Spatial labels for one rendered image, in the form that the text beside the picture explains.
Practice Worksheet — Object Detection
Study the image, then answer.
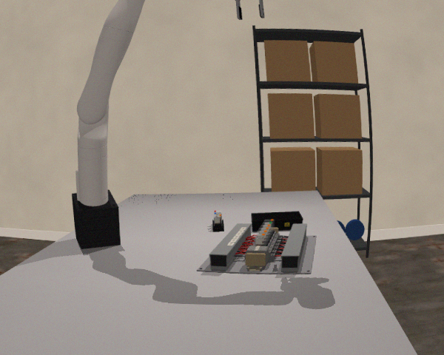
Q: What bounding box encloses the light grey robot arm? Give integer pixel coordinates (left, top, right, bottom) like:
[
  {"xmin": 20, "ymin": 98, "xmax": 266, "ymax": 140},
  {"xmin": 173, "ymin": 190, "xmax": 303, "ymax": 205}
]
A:
[{"xmin": 75, "ymin": 0, "xmax": 145, "ymax": 206}]

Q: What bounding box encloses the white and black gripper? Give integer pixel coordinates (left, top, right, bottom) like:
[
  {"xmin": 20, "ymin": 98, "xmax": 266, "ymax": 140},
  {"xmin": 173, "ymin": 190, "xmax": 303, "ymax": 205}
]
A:
[{"xmin": 235, "ymin": 0, "xmax": 265, "ymax": 20}]

